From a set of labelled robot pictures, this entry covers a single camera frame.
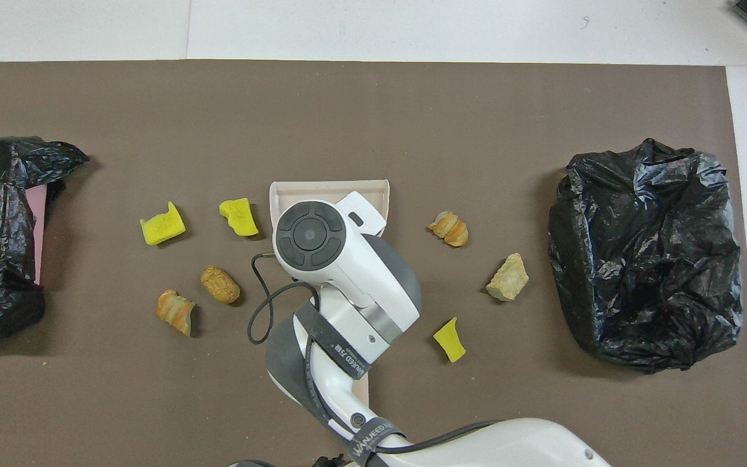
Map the yellow sponge piece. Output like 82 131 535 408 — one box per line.
140 202 186 246
219 198 259 237

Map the black trash bag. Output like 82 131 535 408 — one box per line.
547 138 744 375

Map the brown bread roll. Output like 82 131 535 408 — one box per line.
200 265 241 305

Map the beige plastic dustpan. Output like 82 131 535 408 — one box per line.
269 179 391 239

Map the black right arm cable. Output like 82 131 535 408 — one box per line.
246 252 501 455

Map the pale beige bread chunk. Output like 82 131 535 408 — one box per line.
485 253 530 302

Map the brown table mat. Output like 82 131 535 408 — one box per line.
0 60 747 467

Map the small yellow sponge wedge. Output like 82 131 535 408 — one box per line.
433 317 467 363

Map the pink plastic bin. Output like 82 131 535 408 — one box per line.
27 184 48 286

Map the orange striped croissant piece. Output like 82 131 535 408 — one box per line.
156 290 198 337
427 211 469 248

